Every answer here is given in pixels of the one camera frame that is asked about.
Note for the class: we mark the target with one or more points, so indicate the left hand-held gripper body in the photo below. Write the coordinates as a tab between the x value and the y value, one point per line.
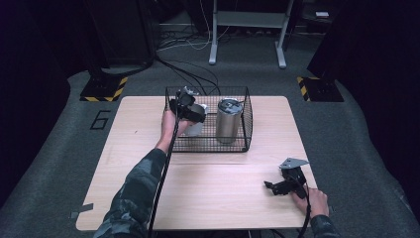
183	100

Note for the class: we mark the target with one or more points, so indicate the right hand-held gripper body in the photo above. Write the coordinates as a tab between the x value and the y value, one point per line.
294	178

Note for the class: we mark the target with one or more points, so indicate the silver metal mug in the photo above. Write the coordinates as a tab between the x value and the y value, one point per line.
195	128

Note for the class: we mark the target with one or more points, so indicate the stainless steel tumbler with lid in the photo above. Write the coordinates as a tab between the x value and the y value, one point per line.
228	122

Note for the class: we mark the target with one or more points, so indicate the person's left hand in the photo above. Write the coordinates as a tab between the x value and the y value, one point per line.
170	127

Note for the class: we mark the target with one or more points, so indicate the person's right hand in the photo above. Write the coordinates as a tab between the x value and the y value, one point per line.
313	201

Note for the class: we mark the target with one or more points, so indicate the black cabinet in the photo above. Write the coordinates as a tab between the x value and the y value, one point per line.
122	29

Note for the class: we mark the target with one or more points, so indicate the grey tape strip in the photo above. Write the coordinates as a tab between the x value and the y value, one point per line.
82	210

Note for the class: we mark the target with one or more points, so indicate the small white box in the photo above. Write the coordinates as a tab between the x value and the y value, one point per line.
322	14

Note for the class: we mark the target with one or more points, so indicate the white metal stand frame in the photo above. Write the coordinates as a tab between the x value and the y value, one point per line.
214	49

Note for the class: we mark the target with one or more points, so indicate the black base plate yellow stripes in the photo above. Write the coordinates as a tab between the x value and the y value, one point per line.
320	90
104	89

